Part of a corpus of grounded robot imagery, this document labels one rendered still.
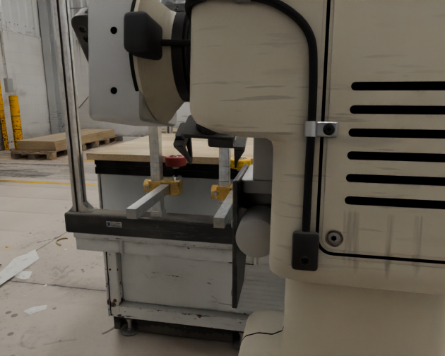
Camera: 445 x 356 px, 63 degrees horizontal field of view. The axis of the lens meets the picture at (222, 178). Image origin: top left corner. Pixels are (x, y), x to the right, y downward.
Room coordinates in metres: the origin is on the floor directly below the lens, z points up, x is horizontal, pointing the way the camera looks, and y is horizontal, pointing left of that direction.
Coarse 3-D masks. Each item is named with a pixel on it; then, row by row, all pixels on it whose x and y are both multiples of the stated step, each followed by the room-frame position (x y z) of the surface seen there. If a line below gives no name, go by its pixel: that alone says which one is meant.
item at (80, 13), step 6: (162, 0) 0.38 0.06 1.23; (168, 0) 0.38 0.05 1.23; (174, 0) 0.40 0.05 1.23; (180, 0) 0.41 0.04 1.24; (168, 6) 0.35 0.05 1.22; (174, 6) 0.35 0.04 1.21; (180, 6) 0.34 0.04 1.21; (78, 12) 0.36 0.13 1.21; (84, 12) 0.36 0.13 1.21; (72, 18) 0.36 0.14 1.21; (78, 18) 0.36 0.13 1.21; (84, 18) 0.36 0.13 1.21; (72, 24) 0.36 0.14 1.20; (78, 24) 0.36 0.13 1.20; (84, 24) 0.36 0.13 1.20; (78, 30) 0.37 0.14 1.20; (84, 30) 0.37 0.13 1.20; (78, 36) 0.37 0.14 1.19; (84, 36) 0.37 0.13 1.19; (84, 42) 0.37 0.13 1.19; (84, 48) 0.38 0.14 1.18
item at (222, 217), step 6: (228, 198) 1.10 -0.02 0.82; (222, 204) 1.04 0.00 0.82; (228, 204) 1.04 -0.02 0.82; (222, 210) 0.98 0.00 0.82; (228, 210) 0.98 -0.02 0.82; (216, 216) 0.93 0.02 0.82; (222, 216) 0.93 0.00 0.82; (228, 216) 0.98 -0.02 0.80; (216, 222) 0.92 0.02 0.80; (222, 222) 0.92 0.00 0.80
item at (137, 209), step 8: (160, 184) 1.24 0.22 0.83; (168, 184) 1.24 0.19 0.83; (152, 192) 1.14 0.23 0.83; (160, 192) 1.16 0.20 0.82; (168, 192) 1.23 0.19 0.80; (144, 200) 1.05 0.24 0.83; (152, 200) 1.08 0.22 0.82; (128, 208) 0.97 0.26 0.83; (136, 208) 0.97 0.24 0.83; (144, 208) 1.02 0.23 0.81; (128, 216) 0.97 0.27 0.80; (136, 216) 0.96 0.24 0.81
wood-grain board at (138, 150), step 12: (120, 144) 1.75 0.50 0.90; (132, 144) 1.75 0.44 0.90; (144, 144) 1.75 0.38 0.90; (168, 144) 1.75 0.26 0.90; (192, 144) 1.75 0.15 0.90; (204, 144) 1.75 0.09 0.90; (252, 144) 1.75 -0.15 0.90; (96, 156) 1.48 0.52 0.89; (108, 156) 1.47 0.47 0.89; (120, 156) 1.46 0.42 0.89; (132, 156) 1.45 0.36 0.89; (144, 156) 1.44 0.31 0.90; (204, 156) 1.40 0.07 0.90; (216, 156) 1.40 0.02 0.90; (252, 156) 1.40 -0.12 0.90
